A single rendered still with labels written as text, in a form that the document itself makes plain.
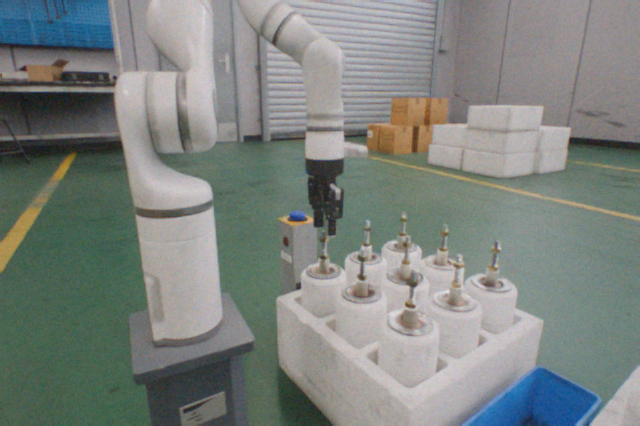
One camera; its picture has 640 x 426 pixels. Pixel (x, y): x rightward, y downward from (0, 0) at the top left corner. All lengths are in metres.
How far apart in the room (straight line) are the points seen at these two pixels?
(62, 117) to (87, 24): 1.08
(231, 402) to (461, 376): 0.36
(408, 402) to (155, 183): 0.46
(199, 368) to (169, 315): 0.08
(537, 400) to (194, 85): 0.81
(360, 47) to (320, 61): 5.74
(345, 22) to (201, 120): 5.92
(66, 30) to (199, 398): 4.99
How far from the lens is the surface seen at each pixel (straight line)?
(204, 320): 0.53
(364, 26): 6.50
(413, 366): 0.65
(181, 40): 0.56
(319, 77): 0.69
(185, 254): 0.48
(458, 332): 0.72
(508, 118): 3.25
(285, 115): 5.79
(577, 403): 0.88
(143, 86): 0.46
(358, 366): 0.68
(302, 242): 0.93
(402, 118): 4.47
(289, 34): 0.72
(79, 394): 1.03
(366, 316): 0.70
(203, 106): 0.45
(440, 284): 0.86
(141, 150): 0.46
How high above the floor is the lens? 0.60
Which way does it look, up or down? 17 degrees down
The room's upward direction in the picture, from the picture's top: straight up
